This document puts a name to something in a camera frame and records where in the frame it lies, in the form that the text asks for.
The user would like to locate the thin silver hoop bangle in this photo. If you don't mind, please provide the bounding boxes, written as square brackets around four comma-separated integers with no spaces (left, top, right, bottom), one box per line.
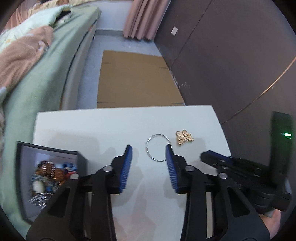
[145,133,171,163]

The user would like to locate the gold butterfly brooch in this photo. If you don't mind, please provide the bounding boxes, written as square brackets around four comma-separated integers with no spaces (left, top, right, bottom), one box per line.
[176,130,194,146]

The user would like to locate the dark mixed bead bracelets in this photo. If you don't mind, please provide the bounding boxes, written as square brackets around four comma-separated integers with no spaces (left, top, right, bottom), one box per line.
[28,161,77,204]

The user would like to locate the black jewelry box white interior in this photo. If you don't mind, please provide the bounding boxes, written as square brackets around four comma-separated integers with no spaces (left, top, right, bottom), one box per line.
[15,142,87,224]

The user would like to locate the person's right hand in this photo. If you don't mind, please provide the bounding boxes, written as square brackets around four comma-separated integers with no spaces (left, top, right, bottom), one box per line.
[259,209,281,239]

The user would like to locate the white table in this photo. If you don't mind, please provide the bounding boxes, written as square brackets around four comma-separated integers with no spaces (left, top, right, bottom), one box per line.
[33,106,230,240]

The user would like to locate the flattened brown cardboard sheet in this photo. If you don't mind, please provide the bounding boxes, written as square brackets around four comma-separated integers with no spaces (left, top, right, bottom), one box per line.
[97,51,184,108]

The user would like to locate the bed with green sheet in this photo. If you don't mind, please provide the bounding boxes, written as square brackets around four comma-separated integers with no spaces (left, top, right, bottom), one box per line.
[1,4,101,237]

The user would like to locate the dark brown wardrobe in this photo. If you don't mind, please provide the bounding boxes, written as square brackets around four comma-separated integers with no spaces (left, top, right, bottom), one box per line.
[153,0,296,232]

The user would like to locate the right pink curtain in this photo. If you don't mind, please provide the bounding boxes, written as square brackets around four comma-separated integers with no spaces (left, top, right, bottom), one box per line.
[123,0,171,41]

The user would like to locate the pink duck print blanket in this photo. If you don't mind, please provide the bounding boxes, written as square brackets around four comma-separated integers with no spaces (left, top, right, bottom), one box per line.
[1,26,54,95]

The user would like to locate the light green floral quilt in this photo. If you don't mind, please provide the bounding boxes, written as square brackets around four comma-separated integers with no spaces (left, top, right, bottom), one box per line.
[1,4,72,52]

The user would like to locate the white wall switch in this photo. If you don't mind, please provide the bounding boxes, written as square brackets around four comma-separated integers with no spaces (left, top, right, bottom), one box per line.
[171,27,178,36]

